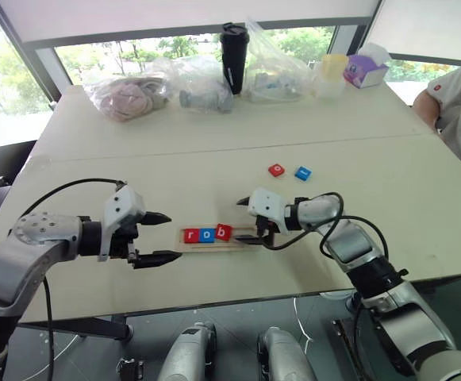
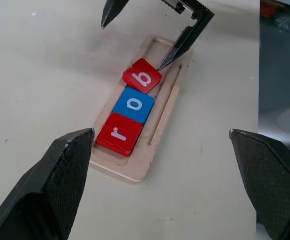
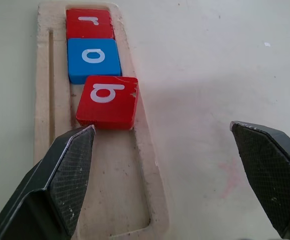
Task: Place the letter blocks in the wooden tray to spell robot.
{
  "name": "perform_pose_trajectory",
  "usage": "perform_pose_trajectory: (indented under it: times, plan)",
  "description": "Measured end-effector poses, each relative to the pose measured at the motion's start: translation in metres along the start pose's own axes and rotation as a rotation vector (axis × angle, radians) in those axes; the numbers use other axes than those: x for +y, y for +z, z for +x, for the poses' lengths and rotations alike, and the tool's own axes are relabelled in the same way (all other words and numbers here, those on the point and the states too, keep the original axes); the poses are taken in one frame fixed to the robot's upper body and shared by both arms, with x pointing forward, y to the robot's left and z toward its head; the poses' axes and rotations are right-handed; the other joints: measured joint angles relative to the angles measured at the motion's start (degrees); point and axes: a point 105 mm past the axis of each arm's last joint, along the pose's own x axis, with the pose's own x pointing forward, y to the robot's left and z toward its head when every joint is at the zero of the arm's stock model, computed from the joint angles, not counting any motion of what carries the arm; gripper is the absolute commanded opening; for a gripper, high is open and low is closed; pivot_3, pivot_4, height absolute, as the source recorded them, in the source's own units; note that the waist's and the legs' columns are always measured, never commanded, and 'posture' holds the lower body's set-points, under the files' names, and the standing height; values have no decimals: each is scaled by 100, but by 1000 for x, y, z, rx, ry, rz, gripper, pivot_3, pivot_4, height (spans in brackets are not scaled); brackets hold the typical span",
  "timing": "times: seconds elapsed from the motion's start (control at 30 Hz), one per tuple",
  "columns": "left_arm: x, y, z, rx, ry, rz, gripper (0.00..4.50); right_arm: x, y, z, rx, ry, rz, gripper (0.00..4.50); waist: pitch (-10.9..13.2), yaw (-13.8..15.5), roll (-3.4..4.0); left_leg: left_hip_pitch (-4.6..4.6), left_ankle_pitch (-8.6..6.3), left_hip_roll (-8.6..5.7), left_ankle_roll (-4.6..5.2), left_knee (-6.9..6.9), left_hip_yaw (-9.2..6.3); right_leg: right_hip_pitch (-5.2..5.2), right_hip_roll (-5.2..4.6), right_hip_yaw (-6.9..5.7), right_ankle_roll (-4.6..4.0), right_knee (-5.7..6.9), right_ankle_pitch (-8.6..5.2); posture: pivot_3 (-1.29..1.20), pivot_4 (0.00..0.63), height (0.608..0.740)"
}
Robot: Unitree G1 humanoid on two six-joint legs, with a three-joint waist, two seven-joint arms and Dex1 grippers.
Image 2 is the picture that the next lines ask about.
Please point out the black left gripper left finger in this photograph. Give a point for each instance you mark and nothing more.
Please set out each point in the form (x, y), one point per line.
(47, 190)

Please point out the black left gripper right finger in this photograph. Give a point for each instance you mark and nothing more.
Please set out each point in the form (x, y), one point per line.
(272, 180)

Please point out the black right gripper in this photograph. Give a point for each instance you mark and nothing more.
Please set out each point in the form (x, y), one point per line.
(184, 6)

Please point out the red letter block b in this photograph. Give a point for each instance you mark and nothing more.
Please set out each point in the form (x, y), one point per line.
(142, 75)

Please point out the light wooden letter tray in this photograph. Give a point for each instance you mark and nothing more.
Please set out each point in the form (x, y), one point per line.
(171, 82)

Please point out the blue letter block o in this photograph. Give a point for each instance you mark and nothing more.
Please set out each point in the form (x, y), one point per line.
(133, 105)

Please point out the red letter block r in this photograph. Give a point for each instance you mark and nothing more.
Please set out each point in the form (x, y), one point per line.
(119, 135)

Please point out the red box on floor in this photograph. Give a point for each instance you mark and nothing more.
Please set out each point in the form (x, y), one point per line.
(268, 7)

